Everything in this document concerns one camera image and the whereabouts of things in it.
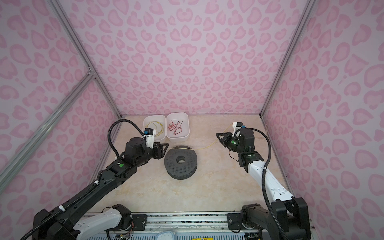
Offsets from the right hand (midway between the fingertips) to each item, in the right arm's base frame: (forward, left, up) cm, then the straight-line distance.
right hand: (216, 133), depth 78 cm
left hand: (-5, +26, -2) cm, 27 cm away
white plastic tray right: (+32, +28, -22) cm, 48 cm away
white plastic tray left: (+29, +39, -21) cm, 53 cm away
